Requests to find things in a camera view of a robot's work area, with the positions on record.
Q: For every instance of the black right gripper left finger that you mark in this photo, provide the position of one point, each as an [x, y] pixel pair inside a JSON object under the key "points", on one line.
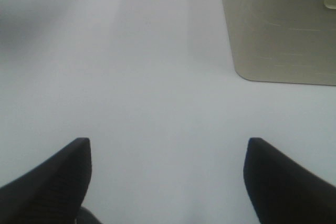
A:
{"points": [[53, 191]]}

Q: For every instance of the beige storage bin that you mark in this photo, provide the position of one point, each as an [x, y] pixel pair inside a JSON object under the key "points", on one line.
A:
{"points": [[289, 41]]}

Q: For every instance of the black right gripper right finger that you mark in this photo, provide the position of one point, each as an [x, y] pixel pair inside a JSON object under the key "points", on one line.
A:
{"points": [[282, 191]]}

